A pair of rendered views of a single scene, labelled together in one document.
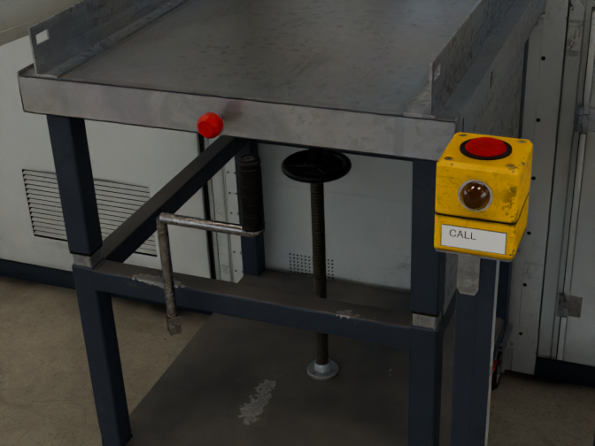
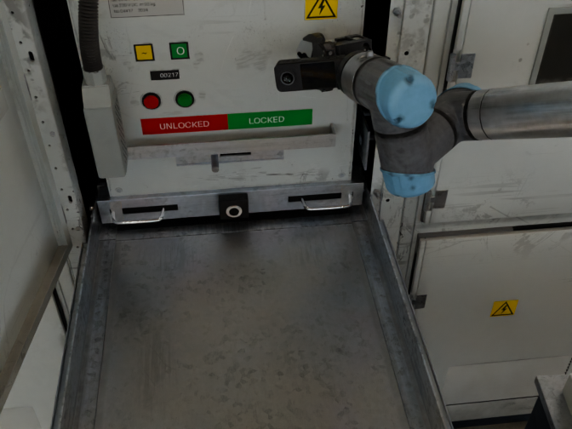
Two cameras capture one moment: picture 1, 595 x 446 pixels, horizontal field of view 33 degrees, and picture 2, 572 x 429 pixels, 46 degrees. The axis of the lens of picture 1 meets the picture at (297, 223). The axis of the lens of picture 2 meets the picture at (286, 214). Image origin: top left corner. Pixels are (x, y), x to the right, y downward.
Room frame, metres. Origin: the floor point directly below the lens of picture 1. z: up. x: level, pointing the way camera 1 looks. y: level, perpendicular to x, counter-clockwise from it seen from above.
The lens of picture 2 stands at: (0.88, 0.24, 1.78)
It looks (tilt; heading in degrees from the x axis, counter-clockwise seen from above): 41 degrees down; 331
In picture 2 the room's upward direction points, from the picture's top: straight up
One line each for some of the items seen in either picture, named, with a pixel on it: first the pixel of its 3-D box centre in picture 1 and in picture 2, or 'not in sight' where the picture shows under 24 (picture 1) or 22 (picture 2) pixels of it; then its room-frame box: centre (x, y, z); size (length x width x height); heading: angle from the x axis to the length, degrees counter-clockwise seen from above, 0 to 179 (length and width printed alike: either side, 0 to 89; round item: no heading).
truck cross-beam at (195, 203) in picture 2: not in sight; (232, 195); (1.88, -0.19, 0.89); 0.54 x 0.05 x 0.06; 68
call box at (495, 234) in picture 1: (482, 195); not in sight; (0.88, -0.19, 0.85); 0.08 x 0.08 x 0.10; 68
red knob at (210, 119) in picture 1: (212, 122); not in sight; (1.18, 0.10, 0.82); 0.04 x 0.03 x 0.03; 158
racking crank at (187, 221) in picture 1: (210, 250); not in sight; (1.19, 0.12, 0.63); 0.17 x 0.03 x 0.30; 67
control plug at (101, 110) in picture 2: not in sight; (105, 124); (1.88, 0.04, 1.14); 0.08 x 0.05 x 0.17; 158
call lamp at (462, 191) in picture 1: (474, 197); not in sight; (0.83, -0.17, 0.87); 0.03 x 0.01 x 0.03; 68
